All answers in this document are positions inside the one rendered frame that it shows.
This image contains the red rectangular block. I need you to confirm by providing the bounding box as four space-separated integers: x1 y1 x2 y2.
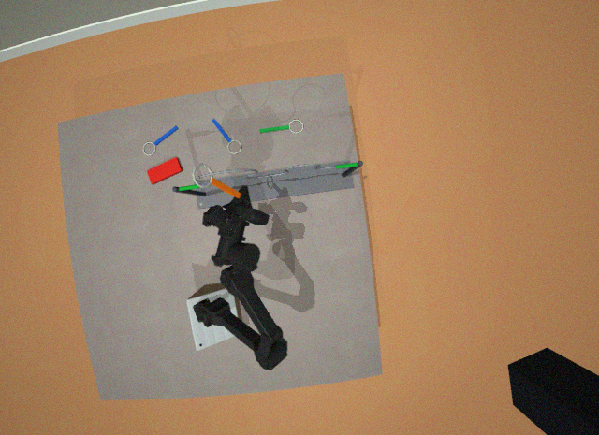
147 157 183 184

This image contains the orange handle with grey loop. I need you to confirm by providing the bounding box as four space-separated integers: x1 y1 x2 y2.
193 164 241 198

